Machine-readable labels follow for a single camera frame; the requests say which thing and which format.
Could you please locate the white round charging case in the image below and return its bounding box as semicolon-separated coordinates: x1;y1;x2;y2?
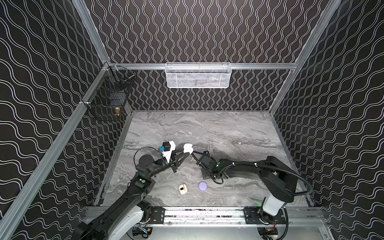
183;143;194;154

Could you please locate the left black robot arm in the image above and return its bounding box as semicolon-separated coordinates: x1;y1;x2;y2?
72;144;194;240

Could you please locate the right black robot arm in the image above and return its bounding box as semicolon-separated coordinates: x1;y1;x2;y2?
192;153;314;217

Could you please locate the purple round charging case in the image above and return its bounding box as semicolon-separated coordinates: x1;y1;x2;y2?
198;182;208;192

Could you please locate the beige charging case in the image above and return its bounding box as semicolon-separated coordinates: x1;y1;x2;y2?
178;184;188;195

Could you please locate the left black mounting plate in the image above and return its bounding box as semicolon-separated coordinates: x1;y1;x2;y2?
140;207;166;225

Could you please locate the black mounting plate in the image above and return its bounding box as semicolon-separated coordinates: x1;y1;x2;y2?
140;207;166;225
244;207;287;226

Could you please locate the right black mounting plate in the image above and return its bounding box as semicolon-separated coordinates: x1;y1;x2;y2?
244;207;287;226

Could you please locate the small brass object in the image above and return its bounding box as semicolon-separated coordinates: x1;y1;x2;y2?
115;107;121;116

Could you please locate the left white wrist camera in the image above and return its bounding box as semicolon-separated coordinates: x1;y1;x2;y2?
159;141;176;163

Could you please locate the white wire mesh basket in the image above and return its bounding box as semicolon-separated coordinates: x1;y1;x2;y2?
165;62;232;89

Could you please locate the black wire basket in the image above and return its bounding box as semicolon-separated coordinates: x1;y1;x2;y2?
83;65;137;123

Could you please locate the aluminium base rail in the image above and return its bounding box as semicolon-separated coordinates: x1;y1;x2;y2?
80;206;326;229

